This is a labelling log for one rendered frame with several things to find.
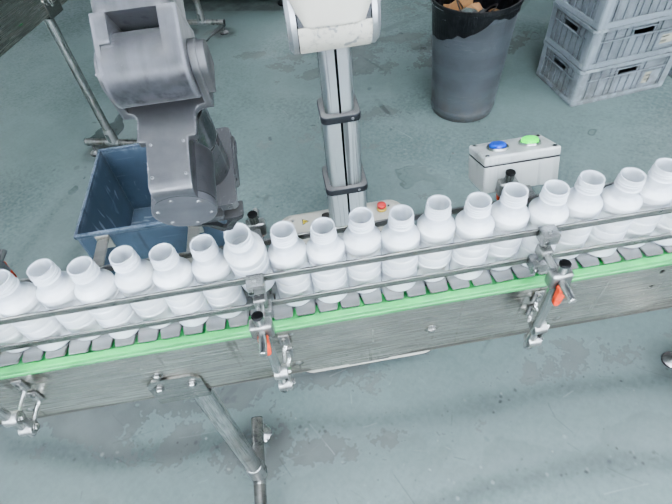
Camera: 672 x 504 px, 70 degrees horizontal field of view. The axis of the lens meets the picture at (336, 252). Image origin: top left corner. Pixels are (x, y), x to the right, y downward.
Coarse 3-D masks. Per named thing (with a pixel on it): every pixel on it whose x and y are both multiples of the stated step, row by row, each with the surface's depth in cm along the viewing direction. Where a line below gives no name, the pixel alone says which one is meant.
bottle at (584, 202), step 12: (588, 180) 74; (600, 180) 73; (576, 192) 74; (588, 192) 72; (600, 192) 72; (576, 204) 74; (588, 204) 73; (600, 204) 74; (576, 216) 75; (588, 216) 74; (588, 228) 76; (564, 240) 79; (576, 240) 78
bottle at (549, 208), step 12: (552, 180) 72; (540, 192) 73; (552, 192) 74; (564, 192) 72; (540, 204) 73; (552, 204) 72; (564, 204) 73; (540, 216) 73; (552, 216) 73; (564, 216) 73; (528, 228) 76; (528, 240) 78; (528, 252) 79
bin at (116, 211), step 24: (96, 168) 119; (120, 168) 128; (144, 168) 129; (96, 192) 117; (120, 192) 132; (144, 192) 136; (96, 216) 115; (120, 216) 129; (144, 216) 137; (96, 240) 105; (120, 240) 106; (144, 240) 108; (168, 240) 109; (216, 240) 111
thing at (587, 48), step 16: (560, 16) 266; (560, 32) 269; (576, 32) 257; (592, 32) 244; (608, 32) 245; (624, 32) 248; (640, 32) 279; (656, 32) 253; (560, 48) 271; (576, 48) 260; (592, 48) 249; (608, 48) 253; (624, 48) 255; (640, 48) 257; (656, 48) 261; (576, 64) 262; (592, 64) 257; (608, 64) 260
